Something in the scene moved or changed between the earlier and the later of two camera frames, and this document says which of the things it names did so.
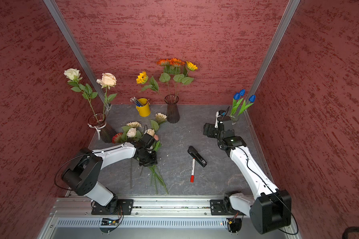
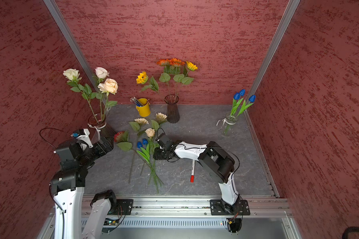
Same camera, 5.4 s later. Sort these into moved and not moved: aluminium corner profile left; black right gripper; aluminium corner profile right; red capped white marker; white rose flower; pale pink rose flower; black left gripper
Moved: pale pink rose flower; black right gripper; black left gripper
Not moved: aluminium corner profile right; white rose flower; red capped white marker; aluminium corner profile left
